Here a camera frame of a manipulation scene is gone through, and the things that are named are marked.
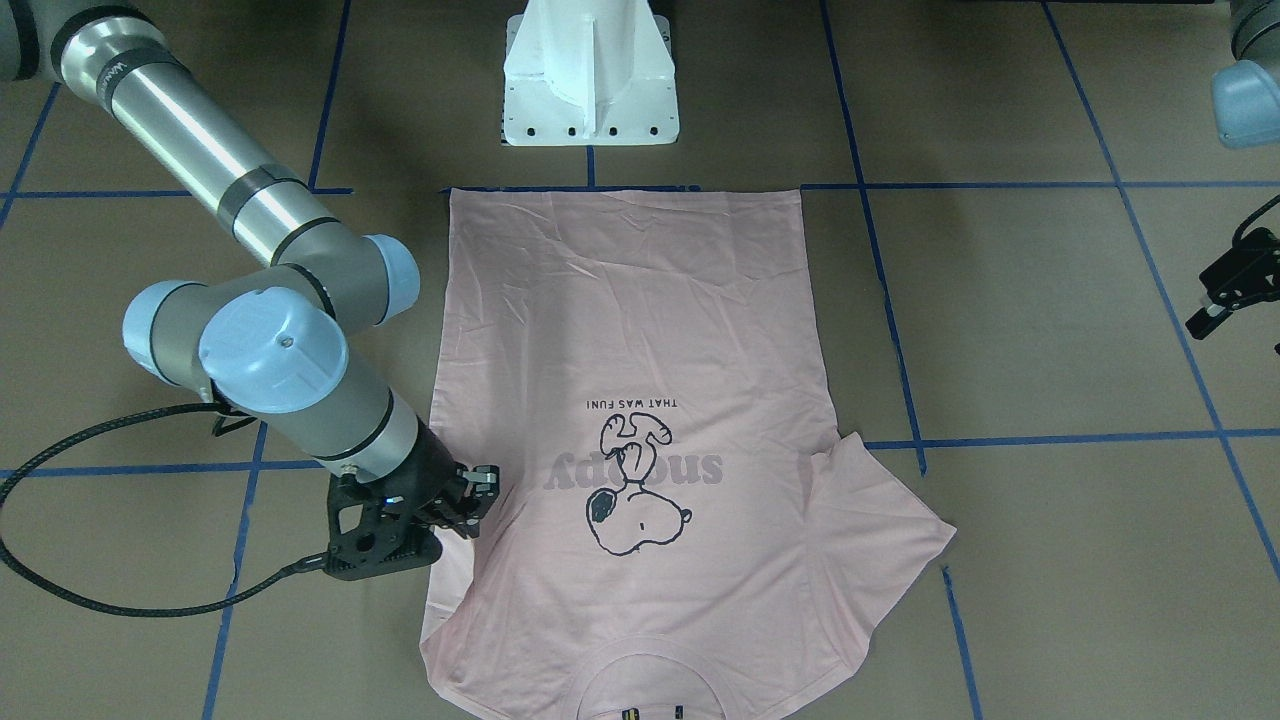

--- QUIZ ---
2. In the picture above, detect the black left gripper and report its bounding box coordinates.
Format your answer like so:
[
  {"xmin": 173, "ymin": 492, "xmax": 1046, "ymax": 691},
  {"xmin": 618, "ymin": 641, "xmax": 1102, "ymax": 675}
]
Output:
[{"xmin": 1185, "ymin": 228, "xmax": 1279, "ymax": 340}]

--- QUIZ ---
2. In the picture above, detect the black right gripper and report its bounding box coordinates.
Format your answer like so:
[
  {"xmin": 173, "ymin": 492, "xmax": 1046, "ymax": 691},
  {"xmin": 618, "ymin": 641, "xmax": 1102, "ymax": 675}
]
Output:
[{"xmin": 385, "ymin": 424, "xmax": 500, "ymax": 541}]

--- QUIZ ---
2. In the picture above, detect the pink Snoopy t-shirt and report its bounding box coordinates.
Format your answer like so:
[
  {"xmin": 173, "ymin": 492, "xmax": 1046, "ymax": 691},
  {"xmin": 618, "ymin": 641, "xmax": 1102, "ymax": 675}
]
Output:
[{"xmin": 421, "ymin": 190, "xmax": 954, "ymax": 719}]

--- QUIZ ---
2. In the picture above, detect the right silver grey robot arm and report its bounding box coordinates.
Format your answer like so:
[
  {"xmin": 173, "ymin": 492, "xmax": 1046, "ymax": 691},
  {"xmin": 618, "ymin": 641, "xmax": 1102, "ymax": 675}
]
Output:
[{"xmin": 3, "ymin": 1, "xmax": 497, "ymax": 542}]

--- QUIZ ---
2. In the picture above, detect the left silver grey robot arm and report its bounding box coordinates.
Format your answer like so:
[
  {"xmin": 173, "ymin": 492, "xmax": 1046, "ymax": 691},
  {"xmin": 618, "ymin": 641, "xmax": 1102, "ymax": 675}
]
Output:
[{"xmin": 1185, "ymin": 1, "xmax": 1279, "ymax": 340}]

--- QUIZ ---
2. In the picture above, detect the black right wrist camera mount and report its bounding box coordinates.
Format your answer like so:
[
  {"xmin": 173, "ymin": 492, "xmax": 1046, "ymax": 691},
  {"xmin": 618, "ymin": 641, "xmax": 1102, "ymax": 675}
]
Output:
[{"xmin": 323, "ymin": 473, "xmax": 443, "ymax": 582}]

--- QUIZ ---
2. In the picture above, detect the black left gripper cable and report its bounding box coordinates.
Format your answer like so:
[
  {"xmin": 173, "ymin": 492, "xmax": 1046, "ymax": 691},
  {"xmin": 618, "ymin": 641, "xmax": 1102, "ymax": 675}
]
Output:
[{"xmin": 1230, "ymin": 190, "xmax": 1280, "ymax": 246}]

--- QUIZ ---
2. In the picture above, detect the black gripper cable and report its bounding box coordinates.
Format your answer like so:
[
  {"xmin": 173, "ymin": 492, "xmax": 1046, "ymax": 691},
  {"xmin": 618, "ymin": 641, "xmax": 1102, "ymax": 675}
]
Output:
[
  {"xmin": 0, "ymin": 400, "xmax": 332, "ymax": 618},
  {"xmin": 1230, "ymin": 190, "xmax": 1280, "ymax": 246}
]

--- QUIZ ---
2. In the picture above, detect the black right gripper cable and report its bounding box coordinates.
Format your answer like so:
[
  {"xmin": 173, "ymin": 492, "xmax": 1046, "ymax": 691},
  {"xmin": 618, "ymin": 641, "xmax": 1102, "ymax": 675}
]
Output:
[{"xmin": 0, "ymin": 400, "xmax": 332, "ymax": 618}]

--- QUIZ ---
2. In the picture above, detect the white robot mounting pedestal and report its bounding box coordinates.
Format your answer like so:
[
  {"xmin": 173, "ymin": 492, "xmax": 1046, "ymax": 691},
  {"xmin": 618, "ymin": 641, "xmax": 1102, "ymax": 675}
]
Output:
[{"xmin": 500, "ymin": 1, "xmax": 681, "ymax": 147}]

